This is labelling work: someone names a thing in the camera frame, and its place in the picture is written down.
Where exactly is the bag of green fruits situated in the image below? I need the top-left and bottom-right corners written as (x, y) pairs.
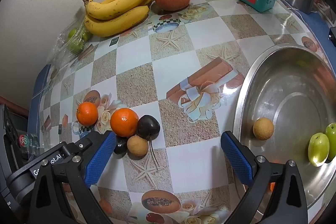
top-left (47, 19), bottom-right (92, 68)

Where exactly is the tan longan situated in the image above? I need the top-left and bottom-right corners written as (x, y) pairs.
top-left (127, 135), bottom-right (149, 157)
top-left (252, 117), bottom-right (274, 140)

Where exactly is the patterned vinyl tablecloth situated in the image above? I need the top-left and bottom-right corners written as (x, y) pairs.
top-left (29, 0), bottom-right (324, 223)

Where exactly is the black power adapter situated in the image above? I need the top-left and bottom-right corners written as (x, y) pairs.
top-left (328, 26), bottom-right (336, 47)

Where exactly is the clear plastic cup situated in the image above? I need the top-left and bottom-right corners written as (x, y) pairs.
top-left (18, 131), bottom-right (39, 156)

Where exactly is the large steel basin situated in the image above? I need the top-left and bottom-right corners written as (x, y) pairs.
top-left (233, 44), bottom-right (335, 207)

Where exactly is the dark plum small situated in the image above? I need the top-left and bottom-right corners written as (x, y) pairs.
top-left (114, 136), bottom-right (128, 155)

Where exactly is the orange tangerine front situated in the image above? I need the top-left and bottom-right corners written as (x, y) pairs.
top-left (269, 182), bottom-right (275, 192)

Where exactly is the yellow banana bunch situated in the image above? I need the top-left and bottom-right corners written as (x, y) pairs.
top-left (82, 0), bottom-right (154, 38)

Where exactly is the green mango front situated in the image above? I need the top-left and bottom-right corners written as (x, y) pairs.
top-left (307, 132), bottom-right (330, 167)

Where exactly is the tan longan front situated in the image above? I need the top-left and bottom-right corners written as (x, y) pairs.
top-left (252, 117), bottom-right (274, 140)

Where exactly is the green mango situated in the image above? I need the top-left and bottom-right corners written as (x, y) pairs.
top-left (307, 132), bottom-right (330, 167)
top-left (325, 123), bottom-right (336, 161)

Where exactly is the orange tangerine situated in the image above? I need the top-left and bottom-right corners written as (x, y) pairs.
top-left (76, 102), bottom-right (98, 127)
top-left (269, 182), bottom-right (275, 192)
top-left (110, 108), bottom-right (139, 138)

